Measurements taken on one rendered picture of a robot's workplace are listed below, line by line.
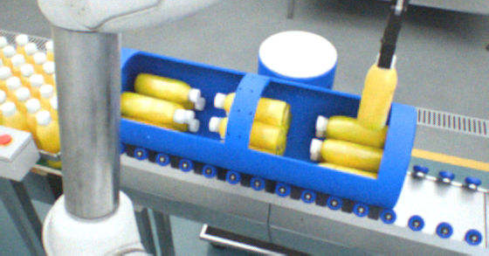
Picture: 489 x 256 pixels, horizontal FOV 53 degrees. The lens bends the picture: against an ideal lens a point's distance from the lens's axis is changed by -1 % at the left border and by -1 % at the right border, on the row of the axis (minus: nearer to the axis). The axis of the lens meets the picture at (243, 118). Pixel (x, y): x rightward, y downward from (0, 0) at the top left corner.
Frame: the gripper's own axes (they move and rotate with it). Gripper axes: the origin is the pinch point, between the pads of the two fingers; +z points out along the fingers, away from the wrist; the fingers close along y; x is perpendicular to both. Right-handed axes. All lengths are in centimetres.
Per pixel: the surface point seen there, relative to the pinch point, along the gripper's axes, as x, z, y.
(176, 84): 57, 32, 10
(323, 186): 7.8, 39.8, -8.6
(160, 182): 58, 58, -7
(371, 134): -1.5, 33.3, 8.2
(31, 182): 99, 62, -17
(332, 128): 9.3, 34.3, 8.0
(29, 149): 90, 40, -21
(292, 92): 23.2, 32.7, 18.2
